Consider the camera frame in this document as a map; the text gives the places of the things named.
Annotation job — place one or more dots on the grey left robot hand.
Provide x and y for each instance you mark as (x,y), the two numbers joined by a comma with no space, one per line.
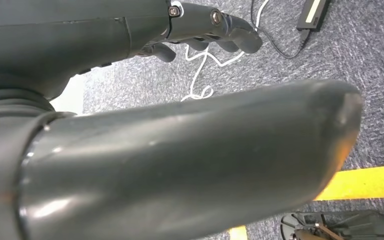
(178,159)

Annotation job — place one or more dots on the yellow floor tape strip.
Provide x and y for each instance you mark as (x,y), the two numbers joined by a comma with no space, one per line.
(367,182)
(238,233)

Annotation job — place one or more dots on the black robot foot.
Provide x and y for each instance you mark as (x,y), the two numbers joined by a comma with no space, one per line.
(361,227)

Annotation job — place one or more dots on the black power adapter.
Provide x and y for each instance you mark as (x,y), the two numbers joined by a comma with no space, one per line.
(313,15)

